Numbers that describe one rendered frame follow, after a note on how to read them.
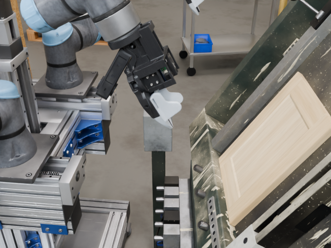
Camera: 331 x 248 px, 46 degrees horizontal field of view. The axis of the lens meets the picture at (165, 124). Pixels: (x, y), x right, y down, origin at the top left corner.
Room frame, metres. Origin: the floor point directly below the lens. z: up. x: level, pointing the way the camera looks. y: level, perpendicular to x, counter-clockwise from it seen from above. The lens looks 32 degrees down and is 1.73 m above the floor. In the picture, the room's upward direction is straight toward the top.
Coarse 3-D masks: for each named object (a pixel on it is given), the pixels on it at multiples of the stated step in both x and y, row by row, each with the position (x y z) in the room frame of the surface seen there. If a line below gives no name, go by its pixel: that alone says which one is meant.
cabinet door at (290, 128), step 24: (288, 96) 1.04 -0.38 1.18; (312, 96) 0.94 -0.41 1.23; (264, 120) 1.05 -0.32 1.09; (288, 120) 0.95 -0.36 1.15; (312, 120) 0.86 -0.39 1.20; (240, 144) 1.06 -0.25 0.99; (264, 144) 0.96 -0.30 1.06; (288, 144) 0.87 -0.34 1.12; (312, 144) 0.79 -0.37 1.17; (240, 168) 0.96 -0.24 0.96; (264, 168) 0.87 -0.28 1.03; (288, 168) 0.79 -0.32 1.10; (240, 192) 0.87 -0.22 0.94; (264, 192) 0.79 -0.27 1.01; (240, 216) 0.79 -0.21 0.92
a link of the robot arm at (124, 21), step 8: (128, 8) 0.65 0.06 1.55; (112, 16) 0.64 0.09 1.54; (120, 16) 0.64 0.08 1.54; (128, 16) 0.65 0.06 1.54; (136, 16) 0.66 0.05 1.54; (96, 24) 0.65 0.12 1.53; (104, 24) 0.64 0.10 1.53; (112, 24) 0.63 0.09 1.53; (120, 24) 0.64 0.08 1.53; (128, 24) 0.64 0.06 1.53; (136, 24) 0.65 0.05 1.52; (104, 32) 0.64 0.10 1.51; (112, 32) 0.64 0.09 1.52; (120, 32) 0.63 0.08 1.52; (128, 32) 0.64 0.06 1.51; (104, 40) 0.66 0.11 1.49; (112, 40) 0.64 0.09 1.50
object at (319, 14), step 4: (292, 0) 1.22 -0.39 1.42; (300, 0) 1.21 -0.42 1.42; (304, 0) 1.21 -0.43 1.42; (304, 4) 1.20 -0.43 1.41; (308, 4) 1.20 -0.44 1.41; (312, 8) 1.19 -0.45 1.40; (316, 12) 1.18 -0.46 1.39; (320, 12) 1.17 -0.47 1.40; (324, 12) 1.17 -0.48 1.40; (316, 16) 1.17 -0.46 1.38; (320, 16) 1.16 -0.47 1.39
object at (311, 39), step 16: (320, 32) 1.15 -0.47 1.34; (304, 48) 1.15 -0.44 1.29; (288, 64) 1.15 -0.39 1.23; (272, 80) 1.15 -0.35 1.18; (256, 96) 1.16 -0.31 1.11; (240, 112) 1.17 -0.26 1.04; (256, 112) 1.15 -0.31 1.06; (224, 128) 1.18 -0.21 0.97; (240, 128) 1.15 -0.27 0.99; (224, 144) 1.15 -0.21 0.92
